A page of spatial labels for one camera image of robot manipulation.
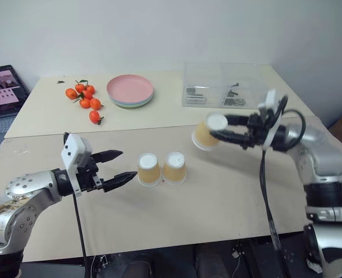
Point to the pink plastic plate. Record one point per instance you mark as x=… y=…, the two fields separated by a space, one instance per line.
x=130 y=86

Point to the dark rounded shape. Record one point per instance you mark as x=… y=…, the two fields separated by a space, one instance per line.
x=140 y=266

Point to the open grey laptop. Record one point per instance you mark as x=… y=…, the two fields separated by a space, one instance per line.
x=0 y=98

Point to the light green plastic plate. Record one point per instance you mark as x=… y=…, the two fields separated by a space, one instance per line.
x=131 y=106

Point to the clear plastic compartment box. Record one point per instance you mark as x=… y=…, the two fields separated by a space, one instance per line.
x=226 y=78

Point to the orange tangerine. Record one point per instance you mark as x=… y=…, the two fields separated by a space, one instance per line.
x=79 y=87
x=84 y=103
x=95 y=103
x=94 y=116
x=90 y=89
x=70 y=93
x=87 y=95

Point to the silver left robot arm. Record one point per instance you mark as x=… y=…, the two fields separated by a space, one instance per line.
x=20 y=199

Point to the tan paper cup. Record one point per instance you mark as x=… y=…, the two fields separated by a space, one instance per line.
x=174 y=171
x=149 y=172
x=205 y=134

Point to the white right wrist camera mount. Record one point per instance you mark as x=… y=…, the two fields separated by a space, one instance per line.
x=271 y=100

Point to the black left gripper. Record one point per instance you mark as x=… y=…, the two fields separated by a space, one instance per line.
x=88 y=178

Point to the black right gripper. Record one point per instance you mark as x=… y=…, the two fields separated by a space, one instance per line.
x=256 y=131

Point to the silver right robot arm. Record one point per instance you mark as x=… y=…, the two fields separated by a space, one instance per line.
x=323 y=162

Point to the dark metal parts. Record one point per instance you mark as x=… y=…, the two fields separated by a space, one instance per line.
x=194 y=95
x=233 y=100

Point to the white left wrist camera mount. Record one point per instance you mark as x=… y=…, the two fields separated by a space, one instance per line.
x=74 y=152

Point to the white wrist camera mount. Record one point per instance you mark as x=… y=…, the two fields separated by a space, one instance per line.
x=271 y=100
x=74 y=152

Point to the light blue plastic plate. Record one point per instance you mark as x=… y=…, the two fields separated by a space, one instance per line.
x=119 y=102

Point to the small dark metal part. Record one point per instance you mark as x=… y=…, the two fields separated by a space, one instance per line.
x=235 y=84

